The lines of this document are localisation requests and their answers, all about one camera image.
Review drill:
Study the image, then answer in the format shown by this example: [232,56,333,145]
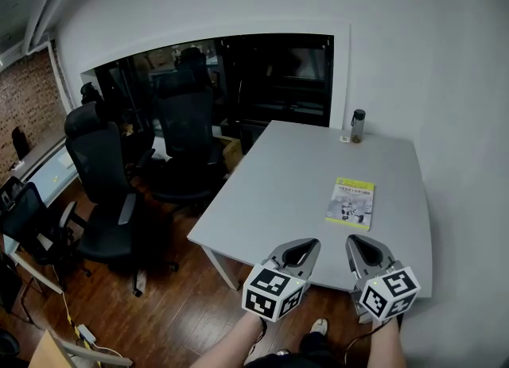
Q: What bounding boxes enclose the black office chair grey armrests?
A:
[64,102,180,298]

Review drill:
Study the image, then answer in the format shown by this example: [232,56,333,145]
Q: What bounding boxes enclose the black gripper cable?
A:
[246,316,268,356]
[344,320,383,364]

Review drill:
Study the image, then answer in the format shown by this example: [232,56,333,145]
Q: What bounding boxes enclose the white wall pipe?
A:
[23,0,80,109]

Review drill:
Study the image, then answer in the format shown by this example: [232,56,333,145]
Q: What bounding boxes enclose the person's black shorts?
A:
[244,332,347,368]

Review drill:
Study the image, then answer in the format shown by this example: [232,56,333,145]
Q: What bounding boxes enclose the person's right forearm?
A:
[369,316,401,368]

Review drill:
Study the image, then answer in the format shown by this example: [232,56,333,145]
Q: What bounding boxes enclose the black high-back office chair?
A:
[153,70,224,211]

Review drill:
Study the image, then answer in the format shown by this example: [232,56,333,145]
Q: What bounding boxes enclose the yellow cable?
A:
[59,290,103,368]

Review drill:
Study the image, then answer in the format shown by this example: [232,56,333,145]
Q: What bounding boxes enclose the grey table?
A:
[186,119,434,300]

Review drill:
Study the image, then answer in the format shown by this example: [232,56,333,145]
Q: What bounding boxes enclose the white cable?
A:
[93,343,125,360]

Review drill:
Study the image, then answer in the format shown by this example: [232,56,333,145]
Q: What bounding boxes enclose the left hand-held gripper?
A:
[241,238,322,323]

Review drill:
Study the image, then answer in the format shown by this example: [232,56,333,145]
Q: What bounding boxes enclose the clear bottle with black cap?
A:
[350,109,366,145]

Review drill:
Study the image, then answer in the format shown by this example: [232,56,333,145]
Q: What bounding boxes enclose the person's left forearm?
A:
[190,310,266,368]

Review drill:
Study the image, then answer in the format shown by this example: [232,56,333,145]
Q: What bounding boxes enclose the black mesh office chair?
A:
[0,181,95,278]

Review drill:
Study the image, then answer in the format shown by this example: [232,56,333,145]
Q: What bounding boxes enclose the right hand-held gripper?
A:
[344,234,422,324]

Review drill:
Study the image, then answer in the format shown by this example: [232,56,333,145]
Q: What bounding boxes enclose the person's right white shoe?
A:
[309,317,329,336]

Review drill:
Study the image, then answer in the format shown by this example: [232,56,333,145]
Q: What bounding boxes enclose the cardboard box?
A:
[217,135,244,173]

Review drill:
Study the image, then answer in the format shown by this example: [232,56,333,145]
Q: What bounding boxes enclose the light blue desk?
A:
[0,135,80,296]

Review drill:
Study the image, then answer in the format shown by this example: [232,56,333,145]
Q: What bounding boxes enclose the dark glass window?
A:
[80,33,335,137]

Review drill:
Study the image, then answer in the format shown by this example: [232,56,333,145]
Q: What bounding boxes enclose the paper booklet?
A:
[324,176,375,232]

